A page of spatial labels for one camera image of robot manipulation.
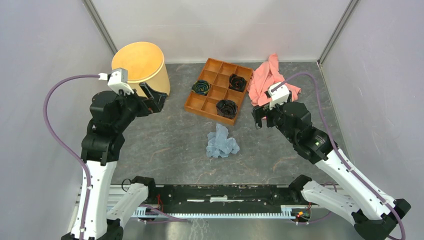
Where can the right corner aluminium post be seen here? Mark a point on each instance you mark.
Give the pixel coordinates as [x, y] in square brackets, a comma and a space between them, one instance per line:
[338, 30]

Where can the pink cloth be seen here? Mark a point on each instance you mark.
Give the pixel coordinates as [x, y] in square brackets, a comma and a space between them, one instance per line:
[266, 75]

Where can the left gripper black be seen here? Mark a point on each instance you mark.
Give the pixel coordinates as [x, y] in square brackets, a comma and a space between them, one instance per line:
[147, 106]

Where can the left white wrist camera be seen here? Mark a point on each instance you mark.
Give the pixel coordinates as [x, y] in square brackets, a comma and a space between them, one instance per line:
[118, 82]

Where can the corner aluminium post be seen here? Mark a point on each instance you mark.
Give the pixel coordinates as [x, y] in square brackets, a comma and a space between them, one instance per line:
[338, 30]
[101, 27]

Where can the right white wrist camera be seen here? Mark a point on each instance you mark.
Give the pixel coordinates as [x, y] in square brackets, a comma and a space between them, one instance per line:
[278, 94]

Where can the orange compartment tray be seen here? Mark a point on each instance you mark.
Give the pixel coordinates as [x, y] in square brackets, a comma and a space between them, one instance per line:
[217, 73]

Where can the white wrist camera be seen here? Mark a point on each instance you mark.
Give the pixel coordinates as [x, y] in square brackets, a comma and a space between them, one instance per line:
[278, 94]
[118, 82]

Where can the left corner aluminium post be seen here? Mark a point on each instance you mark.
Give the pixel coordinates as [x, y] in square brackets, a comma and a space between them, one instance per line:
[101, 27]

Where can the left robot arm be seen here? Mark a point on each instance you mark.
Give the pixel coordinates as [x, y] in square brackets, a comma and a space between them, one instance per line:
[111, 114]

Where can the tan cylindrical trash bin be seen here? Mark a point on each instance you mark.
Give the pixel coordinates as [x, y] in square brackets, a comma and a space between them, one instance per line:
[145, 63]

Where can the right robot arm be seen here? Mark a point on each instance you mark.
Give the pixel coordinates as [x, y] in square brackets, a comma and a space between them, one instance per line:
[373, 213]

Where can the light blue plastic trash bag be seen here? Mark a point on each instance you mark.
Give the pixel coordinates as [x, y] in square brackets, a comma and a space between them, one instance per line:
[219, 145]

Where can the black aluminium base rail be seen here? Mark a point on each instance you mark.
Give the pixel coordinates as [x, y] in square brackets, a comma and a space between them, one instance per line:
[228, 201]

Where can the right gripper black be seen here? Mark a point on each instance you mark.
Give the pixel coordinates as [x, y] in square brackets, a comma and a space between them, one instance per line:
[259, 112]

